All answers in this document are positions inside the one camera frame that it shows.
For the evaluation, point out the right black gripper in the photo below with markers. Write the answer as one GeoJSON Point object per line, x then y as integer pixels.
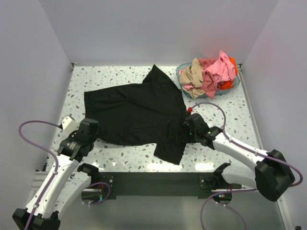
{"type": "Point", "coordinates": [186, 126]}

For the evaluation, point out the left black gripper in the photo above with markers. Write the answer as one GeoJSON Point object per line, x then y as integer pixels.
{"type": "Point", "coordinates": [72, 135]}

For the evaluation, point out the black t-shirt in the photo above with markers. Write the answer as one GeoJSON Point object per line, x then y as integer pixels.
{"type": "Point", "coordinates": [142, 113]}

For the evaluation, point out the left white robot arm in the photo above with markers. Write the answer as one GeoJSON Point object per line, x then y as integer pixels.
{"type": "Point", "coordinates": [67, 178]}

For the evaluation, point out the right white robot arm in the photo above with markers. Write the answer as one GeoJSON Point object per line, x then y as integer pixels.
{"type": "Point", "coordinates": [267, 172]}

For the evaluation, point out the light pink t-shirt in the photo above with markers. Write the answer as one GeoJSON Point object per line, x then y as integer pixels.
{"type": "Point", "coordinates": [188, 87]}

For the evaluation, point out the beige t-shirt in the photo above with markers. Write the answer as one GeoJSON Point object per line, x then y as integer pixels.
{"type": "Point", "coordinates": [192, 75]}

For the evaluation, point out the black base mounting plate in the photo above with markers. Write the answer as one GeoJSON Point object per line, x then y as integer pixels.
{"type": "Point", "coordinates": [199, 184]}

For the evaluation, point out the orange t-shirt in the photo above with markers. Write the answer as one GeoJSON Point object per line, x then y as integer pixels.
{"type": "Point", "coordinates": [228, 71]}

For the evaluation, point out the teal plastic laundry basket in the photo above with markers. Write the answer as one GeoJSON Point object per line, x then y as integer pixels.
{"type": "Point", "coordinates": [236, 82]}

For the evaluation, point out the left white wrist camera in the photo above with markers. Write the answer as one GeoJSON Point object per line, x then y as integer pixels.
{"type": "Point", "coordinates": [69, 124]}

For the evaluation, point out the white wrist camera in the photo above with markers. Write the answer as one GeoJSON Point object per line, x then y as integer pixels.
{"type": "Point", "coordinates": [69, 124]}
{"type": "Point", "coordinates": [191, 110]}

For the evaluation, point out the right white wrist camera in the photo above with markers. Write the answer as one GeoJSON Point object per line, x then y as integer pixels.
{"type": "Point", "coordinates": [191, 110]}

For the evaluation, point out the aluminium frame rail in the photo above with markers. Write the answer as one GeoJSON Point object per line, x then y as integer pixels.
{"type": "Point", "coordinates": [97, 191]}

